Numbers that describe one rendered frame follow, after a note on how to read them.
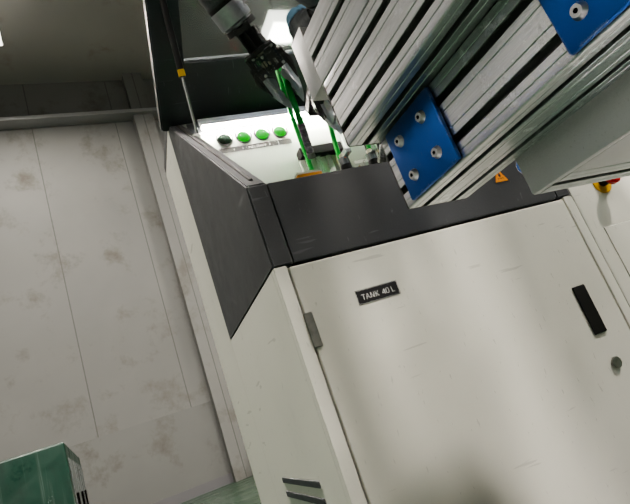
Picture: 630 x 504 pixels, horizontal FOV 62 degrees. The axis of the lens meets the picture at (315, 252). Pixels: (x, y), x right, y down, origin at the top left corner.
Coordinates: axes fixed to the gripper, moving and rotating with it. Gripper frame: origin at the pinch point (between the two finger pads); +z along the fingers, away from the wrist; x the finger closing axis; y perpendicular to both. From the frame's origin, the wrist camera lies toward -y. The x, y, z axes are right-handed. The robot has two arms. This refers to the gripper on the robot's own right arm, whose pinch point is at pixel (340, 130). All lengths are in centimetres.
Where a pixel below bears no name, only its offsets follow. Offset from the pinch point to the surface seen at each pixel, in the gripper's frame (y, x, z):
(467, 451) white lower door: 22, -13, 76
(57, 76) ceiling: -634, -70, -542
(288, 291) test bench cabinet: 22, -34, 42
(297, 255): 22, -30, 36
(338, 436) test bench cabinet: 22, -33, 66
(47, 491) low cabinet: -235, -118, 55
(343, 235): 21.8, -20.2, 34.3
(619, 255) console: 22, 39, 53
